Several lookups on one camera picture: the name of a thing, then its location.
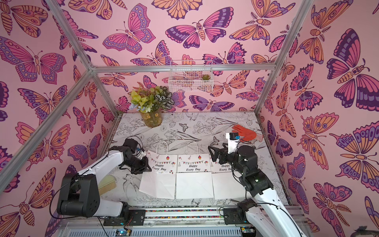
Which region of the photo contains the potted green plant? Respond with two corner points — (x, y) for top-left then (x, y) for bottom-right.
(129, 86), (174, 128)

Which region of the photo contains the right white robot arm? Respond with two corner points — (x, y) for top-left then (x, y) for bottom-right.
(208, 143), (306, 237)

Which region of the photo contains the small succulent in basket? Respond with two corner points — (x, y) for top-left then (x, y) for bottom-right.
(201, 75), (211, 81)

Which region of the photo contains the red glove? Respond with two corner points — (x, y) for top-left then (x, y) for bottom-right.
(233, 124), (257, 142)

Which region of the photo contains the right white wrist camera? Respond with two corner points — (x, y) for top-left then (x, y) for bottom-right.
(226, 132), (240, 154)

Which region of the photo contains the white wire wall basket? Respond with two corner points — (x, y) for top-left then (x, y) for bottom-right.
(167, 59), (214, 93)

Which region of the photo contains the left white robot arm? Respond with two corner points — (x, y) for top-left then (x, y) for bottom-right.
(56, 138), (152, 221)

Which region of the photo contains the white party paper bag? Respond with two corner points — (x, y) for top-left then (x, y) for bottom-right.
(210, 161), (246, 200)

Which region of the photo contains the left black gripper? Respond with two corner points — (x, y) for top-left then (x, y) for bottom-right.
(125, 156), (153, 174)

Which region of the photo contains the aluminium frame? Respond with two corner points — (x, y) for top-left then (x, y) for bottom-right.
(0, 0), (314, 237)

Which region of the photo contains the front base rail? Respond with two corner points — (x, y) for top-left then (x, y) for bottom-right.
(59, 206), (297, 237)

